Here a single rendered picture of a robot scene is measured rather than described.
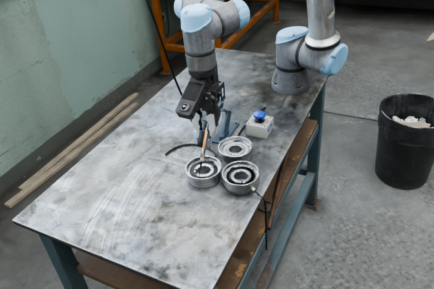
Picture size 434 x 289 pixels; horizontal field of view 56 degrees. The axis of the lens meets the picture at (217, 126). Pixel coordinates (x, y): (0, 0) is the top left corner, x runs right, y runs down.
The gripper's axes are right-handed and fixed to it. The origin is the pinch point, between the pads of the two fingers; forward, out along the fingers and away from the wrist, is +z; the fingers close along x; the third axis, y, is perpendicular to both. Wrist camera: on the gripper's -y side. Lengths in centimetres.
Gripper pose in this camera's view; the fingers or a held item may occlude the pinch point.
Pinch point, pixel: (205, 135)
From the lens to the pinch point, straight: 113.8
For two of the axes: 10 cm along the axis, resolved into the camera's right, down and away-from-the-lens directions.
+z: 0.8, 8.2, 5.6
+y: 4.2, -5.4, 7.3
